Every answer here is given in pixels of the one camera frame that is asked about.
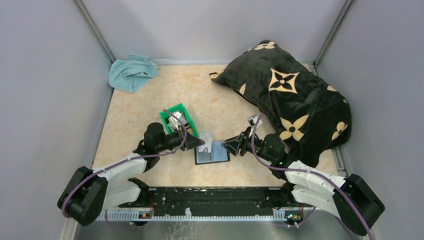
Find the white gold VIP card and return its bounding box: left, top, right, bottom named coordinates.
left=197, top=132, right=213, bottom=154

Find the black card holder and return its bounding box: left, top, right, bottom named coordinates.
left=194, top=141, right=231, bottom=165

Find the green plastic bin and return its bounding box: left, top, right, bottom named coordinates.
left=159, top=103, right=199, bottom=137

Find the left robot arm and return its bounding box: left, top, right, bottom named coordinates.
left=57, top=122, right=205, bottom=226

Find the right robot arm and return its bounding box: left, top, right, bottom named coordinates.
left=221, top=127, right=386, bottom=236

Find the black floral pillow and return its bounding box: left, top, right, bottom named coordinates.
left=209, top=40, right=352, bottom=167

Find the light blue cloth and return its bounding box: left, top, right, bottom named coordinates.
left=108, top=54, right=159, bottom=93

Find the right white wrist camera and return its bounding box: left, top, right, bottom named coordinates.
left=247, top=114, right=263, bottom=130

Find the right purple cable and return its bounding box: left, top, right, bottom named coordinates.
left=250, top=115, right=375, bottom=240

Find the purple cable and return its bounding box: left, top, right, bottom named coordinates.
left=250, top=115, right=375, bottom=240
left=61, top=109, right=188, bottom=231

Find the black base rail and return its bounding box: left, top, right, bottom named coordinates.
left=120, top=187, right=301, bottom=217

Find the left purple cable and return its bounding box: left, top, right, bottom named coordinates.
left=61, top=109, right=188, bottom=231

